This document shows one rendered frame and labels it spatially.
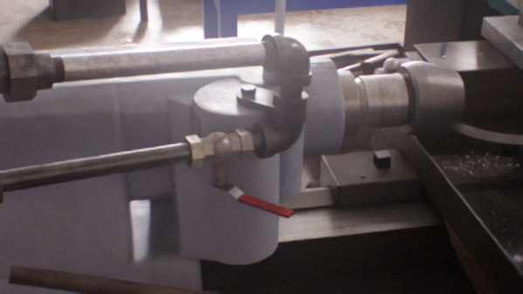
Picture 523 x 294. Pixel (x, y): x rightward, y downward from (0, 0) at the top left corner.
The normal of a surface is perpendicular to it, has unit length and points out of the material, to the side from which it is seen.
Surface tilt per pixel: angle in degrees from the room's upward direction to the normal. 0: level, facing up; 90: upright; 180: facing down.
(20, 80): 101
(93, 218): 70
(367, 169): 0
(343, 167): 0
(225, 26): 90
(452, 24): 90
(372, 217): 0
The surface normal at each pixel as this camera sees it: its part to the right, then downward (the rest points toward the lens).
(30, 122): 0.18, 0.34
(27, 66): 0.47, -0.16
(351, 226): 0.00, -0.88
